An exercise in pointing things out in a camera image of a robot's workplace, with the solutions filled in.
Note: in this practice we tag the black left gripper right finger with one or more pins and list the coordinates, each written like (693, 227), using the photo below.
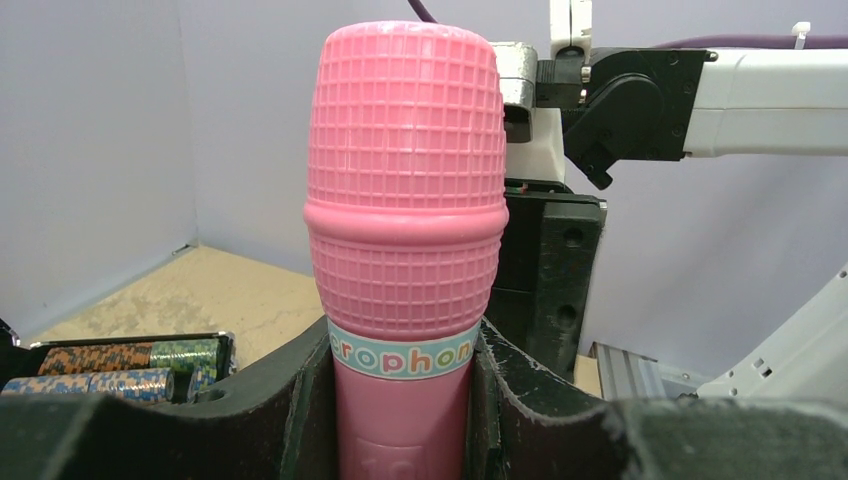
(526, 422)

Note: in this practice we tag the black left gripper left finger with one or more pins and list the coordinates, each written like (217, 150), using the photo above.
(275, 419)

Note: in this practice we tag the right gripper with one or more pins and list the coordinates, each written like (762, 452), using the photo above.
(546, 261)

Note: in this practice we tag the pink toy microphone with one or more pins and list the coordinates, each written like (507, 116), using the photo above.
(405, 212)

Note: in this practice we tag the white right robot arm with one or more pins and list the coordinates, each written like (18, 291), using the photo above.
(682, 209)

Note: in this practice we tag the green poker chip stack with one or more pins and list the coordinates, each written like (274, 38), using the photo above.
(195, 360)

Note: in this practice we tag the black poker chip case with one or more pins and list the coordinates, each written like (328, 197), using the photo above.
(18, 360)

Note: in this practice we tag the blue orange chip stack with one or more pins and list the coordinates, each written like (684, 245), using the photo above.
(145, 386)

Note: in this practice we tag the orange black chip stack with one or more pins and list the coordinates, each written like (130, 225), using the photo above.
(96, 358)

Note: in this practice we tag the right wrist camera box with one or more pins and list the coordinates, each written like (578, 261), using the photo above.
(537, 92)

